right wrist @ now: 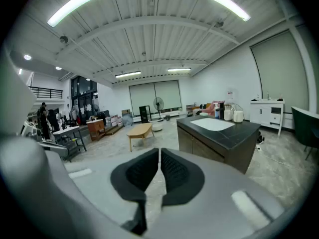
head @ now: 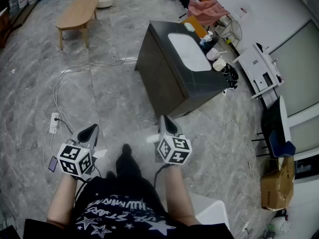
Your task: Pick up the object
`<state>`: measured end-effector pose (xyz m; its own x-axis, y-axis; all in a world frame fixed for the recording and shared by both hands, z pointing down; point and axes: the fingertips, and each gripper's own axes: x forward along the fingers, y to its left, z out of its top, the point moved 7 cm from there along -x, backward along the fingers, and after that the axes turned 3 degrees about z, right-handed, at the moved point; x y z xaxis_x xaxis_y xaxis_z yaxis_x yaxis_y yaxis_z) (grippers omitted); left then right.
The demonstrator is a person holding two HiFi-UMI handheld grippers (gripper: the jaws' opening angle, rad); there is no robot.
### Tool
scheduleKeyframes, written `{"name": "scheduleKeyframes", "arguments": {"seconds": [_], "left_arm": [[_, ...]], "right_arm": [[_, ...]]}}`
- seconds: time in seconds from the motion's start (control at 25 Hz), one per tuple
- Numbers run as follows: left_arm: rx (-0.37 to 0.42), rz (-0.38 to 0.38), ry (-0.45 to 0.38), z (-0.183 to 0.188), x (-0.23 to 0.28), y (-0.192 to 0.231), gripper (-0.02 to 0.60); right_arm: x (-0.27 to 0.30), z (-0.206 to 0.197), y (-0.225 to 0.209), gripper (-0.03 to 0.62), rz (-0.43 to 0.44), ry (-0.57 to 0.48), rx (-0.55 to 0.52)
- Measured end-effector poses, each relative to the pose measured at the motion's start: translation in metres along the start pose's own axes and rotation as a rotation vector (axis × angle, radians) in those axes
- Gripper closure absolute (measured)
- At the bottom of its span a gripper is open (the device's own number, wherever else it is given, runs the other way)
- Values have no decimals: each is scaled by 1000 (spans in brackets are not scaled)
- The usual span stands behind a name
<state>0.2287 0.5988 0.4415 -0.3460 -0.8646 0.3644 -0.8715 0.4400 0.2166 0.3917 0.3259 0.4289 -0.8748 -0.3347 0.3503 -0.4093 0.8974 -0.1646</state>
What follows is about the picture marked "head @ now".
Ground dark vanity cabinet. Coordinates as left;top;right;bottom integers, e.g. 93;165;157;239
134;20;230;120

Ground black basket of cables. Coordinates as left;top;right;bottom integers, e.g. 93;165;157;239
222;63;240;90

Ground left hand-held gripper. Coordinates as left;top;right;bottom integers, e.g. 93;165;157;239
56;123;100;183

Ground wire stool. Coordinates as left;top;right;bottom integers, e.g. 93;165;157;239
219;18;243;49

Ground person's left forearm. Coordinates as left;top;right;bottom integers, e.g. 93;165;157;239
46;174;78;228

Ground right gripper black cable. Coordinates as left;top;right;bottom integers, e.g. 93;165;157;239
154;164;173;189

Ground smartphone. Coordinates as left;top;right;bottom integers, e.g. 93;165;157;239
48;155;59;172

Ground small round white table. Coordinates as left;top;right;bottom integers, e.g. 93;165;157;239
96;0;115;9

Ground person's black printed shirt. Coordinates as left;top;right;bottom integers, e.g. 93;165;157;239
23;175;235;239

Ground white sink basin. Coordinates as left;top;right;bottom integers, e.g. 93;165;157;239
167;32;212;72

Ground white power strip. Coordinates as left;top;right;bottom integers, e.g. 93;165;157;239
49;112;60;134

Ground person's black trousers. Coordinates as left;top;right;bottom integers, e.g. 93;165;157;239
115;148;143;182

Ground dark low shelf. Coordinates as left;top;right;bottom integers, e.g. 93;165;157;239
0;0;39;48

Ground wooden coffee table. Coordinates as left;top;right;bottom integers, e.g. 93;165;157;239
55;0;100;51

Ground cardboard box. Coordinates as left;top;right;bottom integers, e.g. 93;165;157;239
260;156;296;212

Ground frosted glass window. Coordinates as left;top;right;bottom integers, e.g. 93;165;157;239
270;18;319;156

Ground white round appliance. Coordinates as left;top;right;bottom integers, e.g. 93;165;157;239
269;215;294;237

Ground blue chair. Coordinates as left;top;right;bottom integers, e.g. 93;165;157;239
251;129;297;158

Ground white pump bottle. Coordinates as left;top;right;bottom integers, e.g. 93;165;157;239
199;30;214;46

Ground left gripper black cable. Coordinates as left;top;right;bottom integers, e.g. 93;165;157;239
74;158;102;202

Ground person's right forearm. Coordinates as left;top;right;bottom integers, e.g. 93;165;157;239
163;165;200;227

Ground white cup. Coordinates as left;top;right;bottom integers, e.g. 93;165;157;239
206;48;228;62

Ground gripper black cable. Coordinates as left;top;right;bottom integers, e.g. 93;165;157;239
74;158;102;202
154;164;173;189

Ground white cabinet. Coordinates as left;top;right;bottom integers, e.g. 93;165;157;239
232;42;285;100

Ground cream cup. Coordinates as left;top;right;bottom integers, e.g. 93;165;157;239
212;58;227;72

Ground orange cushion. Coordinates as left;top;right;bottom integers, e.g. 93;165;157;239
181;15;208;38

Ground pink cloth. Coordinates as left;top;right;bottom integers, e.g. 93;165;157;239
187;0;231;26

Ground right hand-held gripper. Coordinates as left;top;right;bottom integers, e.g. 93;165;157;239
157;115;193;164

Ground white power cable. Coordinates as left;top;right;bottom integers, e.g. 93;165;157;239
43;0;145;159

